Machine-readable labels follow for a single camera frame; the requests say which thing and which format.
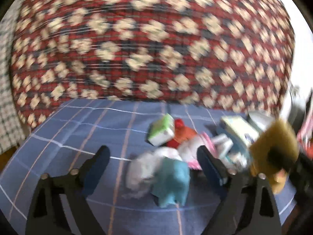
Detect teal plush toy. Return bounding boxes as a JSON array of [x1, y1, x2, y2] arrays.
[[151, 157, 191, 207]]

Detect white cream carton box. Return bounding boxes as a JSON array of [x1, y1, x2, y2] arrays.
[[221, 116, 260, 145]]

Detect blue plaid bed sheet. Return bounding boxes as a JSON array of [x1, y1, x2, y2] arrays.
[[0, 98, 297, 235]]

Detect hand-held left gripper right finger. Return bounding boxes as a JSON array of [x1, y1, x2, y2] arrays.
[[197, 146, 281, 235]]

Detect metal basin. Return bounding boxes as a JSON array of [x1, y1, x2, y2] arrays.
[[247, 110, 275, 134]]

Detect green white tissue pack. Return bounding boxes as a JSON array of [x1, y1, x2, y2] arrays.
[[147, 114, 176, 146]]

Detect yellow sponge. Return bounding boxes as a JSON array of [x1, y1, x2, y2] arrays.
[[249, 118, 300, 194]]

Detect clear teal tissue pack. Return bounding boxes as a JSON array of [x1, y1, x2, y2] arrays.
[[212, 133, 252, 171]]

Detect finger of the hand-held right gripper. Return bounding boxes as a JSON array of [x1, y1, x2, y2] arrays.
[[265, 145, 289, 172]]

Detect houndstooth cloth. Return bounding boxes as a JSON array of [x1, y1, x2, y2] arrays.
[[0, 10, 31, 155]]

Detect white plush toy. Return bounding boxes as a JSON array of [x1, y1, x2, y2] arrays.
[[122, 147, 183, 200]]

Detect red orange plush toy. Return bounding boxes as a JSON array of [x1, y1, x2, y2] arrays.
[[166, 119, 198, 150]]

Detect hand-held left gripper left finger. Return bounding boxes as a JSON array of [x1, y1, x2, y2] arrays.
[[25, 146, 110, 235]]

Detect red plaid bear blanket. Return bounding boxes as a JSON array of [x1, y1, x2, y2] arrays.
[[10, 0, 296, 129]]

